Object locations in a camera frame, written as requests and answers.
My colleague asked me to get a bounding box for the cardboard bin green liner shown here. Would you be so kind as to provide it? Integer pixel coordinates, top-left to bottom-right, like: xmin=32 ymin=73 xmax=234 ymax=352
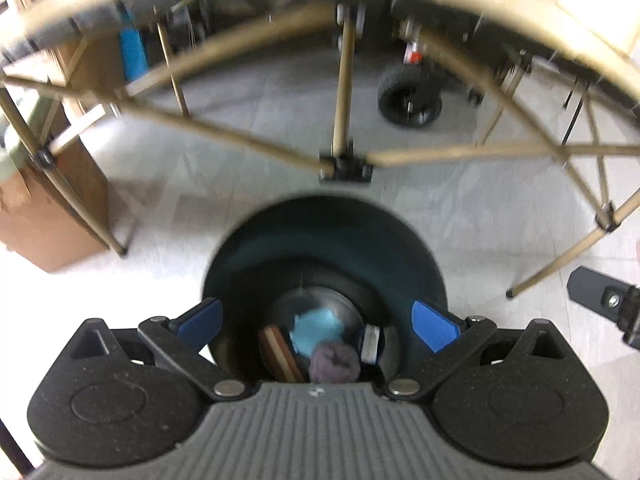
xmin=0 ymin=85 xmax=111 ymax=273

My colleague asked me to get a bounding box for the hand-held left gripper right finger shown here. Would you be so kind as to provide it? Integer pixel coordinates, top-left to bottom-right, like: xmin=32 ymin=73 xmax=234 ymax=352
xmin=384 ymin=300 xmax=568 ymax=402

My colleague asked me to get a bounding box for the blue fluffy ball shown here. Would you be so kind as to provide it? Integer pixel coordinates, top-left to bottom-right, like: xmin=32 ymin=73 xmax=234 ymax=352
xmin=290 ymin=307 xmax=346 ymax=356

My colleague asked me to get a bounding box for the black round bin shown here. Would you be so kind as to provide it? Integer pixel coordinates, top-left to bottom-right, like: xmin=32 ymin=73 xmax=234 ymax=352
xmin=201 ymin=195 xmax=447 ymax=386

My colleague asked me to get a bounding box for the pink sponge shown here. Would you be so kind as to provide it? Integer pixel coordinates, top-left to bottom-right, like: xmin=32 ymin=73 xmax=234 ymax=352
xmin=258 ymin=326 xmax=306 ymax=383

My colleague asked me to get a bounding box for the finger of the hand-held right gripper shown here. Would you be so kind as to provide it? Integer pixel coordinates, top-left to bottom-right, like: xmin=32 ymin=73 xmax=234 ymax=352
xmin=566 ymin=266 xmax=640 ymax=351

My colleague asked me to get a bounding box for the black cart wheel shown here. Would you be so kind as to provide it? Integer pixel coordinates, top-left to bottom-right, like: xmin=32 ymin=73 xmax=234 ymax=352
xmin=377 ymin=65 xmax=443 ymax=128

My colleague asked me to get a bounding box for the lavender fuzzy scrunchie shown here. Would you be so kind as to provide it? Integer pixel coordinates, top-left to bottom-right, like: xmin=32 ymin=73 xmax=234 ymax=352
xmin=308 ymin=342 xmax=360 ymax=383

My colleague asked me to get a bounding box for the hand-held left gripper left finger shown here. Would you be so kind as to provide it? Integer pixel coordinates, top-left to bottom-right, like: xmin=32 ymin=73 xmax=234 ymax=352
xmin=70 ymin=297 xmax=251 ymax=402

